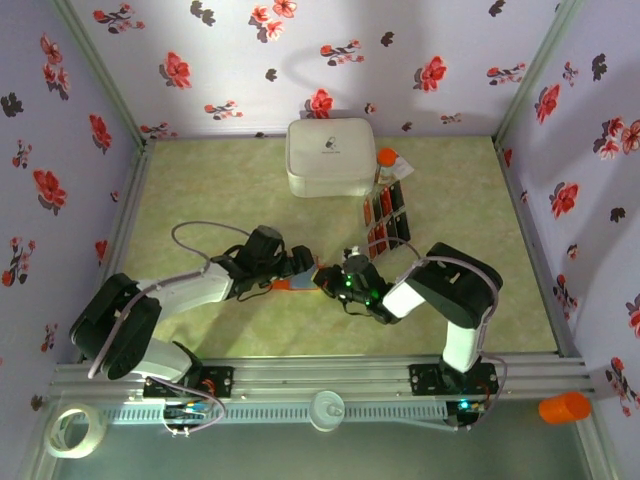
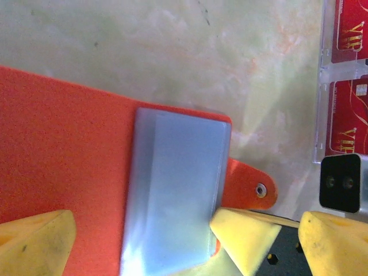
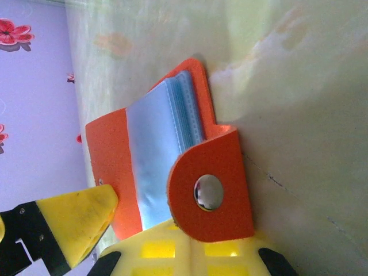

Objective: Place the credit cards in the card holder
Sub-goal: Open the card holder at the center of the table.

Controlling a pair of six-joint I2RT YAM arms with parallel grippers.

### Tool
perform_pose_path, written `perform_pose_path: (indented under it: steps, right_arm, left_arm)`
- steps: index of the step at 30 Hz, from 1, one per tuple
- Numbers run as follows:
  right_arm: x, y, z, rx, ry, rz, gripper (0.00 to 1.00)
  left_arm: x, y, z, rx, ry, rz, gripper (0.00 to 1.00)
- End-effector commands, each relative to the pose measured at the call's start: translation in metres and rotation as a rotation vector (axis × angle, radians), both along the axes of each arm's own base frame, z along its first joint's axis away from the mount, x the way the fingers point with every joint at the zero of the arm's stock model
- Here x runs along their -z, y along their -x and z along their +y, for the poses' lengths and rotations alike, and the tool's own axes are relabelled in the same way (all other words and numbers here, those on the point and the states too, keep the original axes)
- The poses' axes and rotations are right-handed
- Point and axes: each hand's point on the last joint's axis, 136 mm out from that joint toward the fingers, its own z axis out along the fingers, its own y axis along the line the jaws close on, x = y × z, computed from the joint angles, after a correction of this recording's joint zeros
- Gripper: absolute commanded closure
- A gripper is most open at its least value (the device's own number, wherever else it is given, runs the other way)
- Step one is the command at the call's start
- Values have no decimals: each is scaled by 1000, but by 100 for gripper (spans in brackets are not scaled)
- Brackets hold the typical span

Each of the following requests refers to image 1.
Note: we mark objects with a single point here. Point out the orange card holder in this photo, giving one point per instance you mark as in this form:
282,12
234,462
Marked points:
302,281

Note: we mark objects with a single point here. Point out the black credit card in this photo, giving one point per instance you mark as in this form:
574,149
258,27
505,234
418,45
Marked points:
392,229
377,209
402,225
397,196

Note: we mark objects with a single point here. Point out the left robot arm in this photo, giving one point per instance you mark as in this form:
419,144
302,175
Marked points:
190,290

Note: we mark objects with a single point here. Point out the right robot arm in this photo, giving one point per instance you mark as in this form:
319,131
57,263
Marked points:
450,285

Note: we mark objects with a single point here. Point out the white zip case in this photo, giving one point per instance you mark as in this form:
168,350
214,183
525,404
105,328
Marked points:
330,157

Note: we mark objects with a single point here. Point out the orange-capped pill bottle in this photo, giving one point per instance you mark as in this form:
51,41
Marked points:
386,165

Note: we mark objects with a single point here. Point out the white paper tag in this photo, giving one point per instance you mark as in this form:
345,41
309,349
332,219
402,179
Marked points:
405,166

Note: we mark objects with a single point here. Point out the clear tape roll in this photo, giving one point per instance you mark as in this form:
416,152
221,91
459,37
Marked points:
98,431

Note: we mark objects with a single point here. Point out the orange plastic cup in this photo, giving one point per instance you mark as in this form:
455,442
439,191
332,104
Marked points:
565,408

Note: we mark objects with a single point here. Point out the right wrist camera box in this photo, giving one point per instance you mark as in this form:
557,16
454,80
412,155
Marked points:
356,260

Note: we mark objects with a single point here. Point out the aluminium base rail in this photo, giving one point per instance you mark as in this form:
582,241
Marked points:
320,377

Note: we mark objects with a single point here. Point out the aluminium side rail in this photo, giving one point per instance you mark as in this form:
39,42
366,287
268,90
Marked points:
135,190
515,200

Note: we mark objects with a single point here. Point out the aluminium corner post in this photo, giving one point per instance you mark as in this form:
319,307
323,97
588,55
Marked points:
535,70
100,70

